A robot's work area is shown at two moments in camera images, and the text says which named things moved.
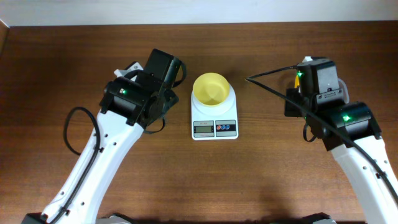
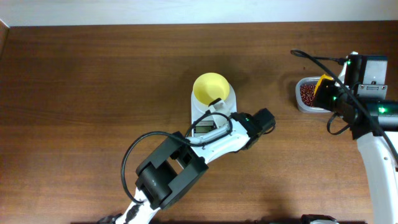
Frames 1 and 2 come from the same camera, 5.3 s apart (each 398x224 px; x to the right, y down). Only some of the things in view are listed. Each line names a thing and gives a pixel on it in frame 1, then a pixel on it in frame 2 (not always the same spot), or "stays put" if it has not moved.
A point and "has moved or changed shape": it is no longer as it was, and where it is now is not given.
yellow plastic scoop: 296,81 has moved or changed shape
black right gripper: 290,94 → 325,85
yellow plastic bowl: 211,88 stays put
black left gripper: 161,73 → 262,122
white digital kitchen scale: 219,122 stays put
